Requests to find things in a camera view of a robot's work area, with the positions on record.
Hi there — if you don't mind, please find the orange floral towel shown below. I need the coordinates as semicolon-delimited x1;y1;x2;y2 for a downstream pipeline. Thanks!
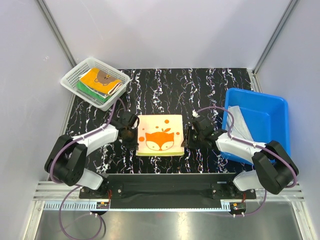
136;114;185;157

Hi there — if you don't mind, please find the grey white towel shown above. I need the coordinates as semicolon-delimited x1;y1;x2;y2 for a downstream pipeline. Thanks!
225;105;266;147

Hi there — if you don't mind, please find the brown yellow towel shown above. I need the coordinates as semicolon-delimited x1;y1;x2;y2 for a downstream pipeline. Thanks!
79;67;123;96

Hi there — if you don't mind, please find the green microfiber towel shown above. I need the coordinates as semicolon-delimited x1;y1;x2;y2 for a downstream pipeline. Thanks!
76;79;123;103

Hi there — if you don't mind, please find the blue white patterned towel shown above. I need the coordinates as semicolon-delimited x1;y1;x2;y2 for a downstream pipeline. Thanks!
86;86;111;99

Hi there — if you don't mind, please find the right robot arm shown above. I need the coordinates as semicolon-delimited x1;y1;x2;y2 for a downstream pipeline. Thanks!
181;116;299;199

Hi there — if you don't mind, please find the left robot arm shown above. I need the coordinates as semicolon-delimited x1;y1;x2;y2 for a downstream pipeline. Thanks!
44;111;140;198

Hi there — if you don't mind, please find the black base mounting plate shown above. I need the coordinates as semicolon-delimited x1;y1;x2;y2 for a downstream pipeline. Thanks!
79;173;257;211

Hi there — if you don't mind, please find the blue plastic bin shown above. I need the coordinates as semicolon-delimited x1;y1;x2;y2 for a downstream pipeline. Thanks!
224;88;291;155

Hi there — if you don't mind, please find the white perforated plastic basket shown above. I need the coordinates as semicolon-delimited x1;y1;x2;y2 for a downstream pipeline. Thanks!
60;57;131;111

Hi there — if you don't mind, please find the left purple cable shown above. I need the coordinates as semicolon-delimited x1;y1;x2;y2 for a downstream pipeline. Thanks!
48;97;127;238

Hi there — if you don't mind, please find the aluminium frame rail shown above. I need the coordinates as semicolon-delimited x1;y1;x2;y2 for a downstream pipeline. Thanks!
32;181;304;214

